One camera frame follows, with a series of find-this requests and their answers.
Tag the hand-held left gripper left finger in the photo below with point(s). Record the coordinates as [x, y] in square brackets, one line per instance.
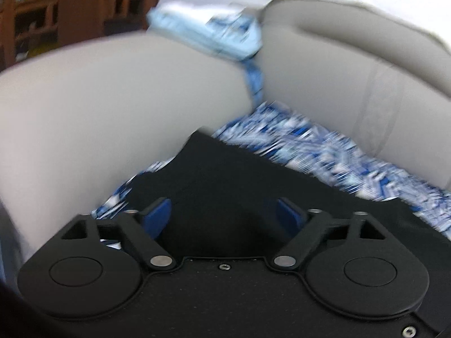
[157, 215]

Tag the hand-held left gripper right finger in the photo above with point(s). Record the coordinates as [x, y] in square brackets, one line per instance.
[289, 214]

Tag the black pants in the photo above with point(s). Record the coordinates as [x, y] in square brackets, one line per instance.
[225, 197]

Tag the blue white printed blanket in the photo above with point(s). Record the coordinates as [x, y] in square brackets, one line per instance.
[310, 155]

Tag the grey sofa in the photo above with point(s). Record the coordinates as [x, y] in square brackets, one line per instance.
[116, 112]

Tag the light blue cloth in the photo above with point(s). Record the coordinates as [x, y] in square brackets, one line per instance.
[208, 31]

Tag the wooden bookshelf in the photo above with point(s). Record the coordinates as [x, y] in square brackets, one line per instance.
[67, 10]

